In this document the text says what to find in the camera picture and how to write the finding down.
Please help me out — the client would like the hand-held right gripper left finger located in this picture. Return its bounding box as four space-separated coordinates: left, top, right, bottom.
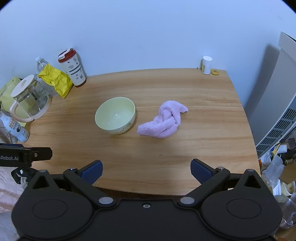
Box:
24 159 116 209

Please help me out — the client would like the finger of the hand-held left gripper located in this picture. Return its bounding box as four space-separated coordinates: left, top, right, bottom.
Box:
31 147 53 161

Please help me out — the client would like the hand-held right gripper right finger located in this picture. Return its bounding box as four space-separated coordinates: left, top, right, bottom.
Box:
176 159 270 209

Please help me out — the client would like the pale green bowl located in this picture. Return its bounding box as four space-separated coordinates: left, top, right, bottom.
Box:
95 97 136 135

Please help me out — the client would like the pink towel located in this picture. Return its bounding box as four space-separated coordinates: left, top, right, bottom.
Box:
137 100 188 139

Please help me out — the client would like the white printed packet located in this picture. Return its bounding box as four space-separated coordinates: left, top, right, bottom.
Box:
0 111 30 143

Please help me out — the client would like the glass pitcher with white lid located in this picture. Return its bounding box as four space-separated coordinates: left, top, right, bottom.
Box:
9 75 52 122

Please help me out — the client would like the pale yellow-green bag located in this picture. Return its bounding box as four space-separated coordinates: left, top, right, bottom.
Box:
0 76 28 127

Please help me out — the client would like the clear plastic bag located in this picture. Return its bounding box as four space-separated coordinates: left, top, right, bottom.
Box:
261 152 289 188

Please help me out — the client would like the crumpled yellow bag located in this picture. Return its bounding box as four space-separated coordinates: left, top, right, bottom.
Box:
38 64 74 99

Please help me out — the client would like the cardboard box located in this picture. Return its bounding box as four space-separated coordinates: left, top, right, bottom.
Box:
280 163 296 184

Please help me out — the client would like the clear water bottle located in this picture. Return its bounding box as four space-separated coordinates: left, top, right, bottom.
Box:
35 56 58 96

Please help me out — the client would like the white tumbler with red lid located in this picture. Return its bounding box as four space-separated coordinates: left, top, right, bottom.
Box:
58 48 87 88

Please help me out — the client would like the clear plastic container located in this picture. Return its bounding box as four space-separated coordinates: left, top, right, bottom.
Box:
274 193 296 230

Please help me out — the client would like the small white pill bottle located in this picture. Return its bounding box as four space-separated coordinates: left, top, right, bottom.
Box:
201 56 213 75

